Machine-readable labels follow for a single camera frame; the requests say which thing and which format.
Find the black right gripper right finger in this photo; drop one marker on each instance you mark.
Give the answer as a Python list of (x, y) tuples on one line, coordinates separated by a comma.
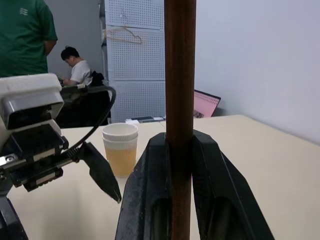
[(220, 200)]

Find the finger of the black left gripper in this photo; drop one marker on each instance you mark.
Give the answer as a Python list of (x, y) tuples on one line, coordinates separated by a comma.
[(10, 222), (102, 172)]

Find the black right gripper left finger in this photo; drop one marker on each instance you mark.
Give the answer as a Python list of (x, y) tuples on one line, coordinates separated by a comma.
[(145, 190)]

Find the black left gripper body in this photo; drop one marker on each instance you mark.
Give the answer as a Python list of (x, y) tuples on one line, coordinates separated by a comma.
[(35, 150)]

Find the brown wooden pole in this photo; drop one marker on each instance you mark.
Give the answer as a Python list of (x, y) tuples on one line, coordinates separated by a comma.
[(180, 75)]

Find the white ribbed paper cup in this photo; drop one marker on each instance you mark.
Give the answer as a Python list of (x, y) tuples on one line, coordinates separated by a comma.
[(121, 160), (120, 133)]

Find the small white box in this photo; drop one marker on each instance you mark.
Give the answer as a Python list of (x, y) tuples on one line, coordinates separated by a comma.
[(132, 121)]

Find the black office chair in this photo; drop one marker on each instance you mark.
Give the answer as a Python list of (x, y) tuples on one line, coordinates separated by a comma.
[(85, 110)]

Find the flat black device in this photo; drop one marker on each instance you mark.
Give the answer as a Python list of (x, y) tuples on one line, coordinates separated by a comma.
[(147, 119)]

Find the seated person in white shirt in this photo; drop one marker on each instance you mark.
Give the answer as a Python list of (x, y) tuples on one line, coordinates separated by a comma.
[(80, 70)]

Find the white perforated partition panel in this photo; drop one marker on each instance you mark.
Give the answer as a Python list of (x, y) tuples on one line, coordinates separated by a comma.
[(136, 65)]

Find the person in green shirt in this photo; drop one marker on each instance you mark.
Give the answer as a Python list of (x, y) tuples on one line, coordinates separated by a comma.
[(22, 37)]

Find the beige clothes hanger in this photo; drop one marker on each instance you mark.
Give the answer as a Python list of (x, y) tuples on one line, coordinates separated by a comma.
[(132, 37)]

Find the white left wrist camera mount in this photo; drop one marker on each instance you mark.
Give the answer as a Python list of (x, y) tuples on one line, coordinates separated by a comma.
[(30, 100)]

